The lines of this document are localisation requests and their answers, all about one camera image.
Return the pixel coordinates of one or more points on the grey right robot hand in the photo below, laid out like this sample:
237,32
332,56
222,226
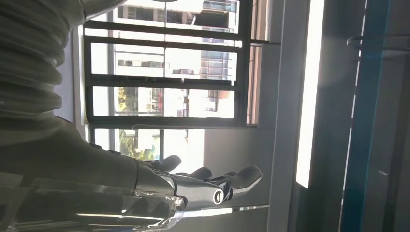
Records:
80,157

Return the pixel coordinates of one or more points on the blue vertical post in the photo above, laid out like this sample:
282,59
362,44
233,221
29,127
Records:
362,128

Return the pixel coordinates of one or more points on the black framed window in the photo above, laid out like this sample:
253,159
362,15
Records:
160,80

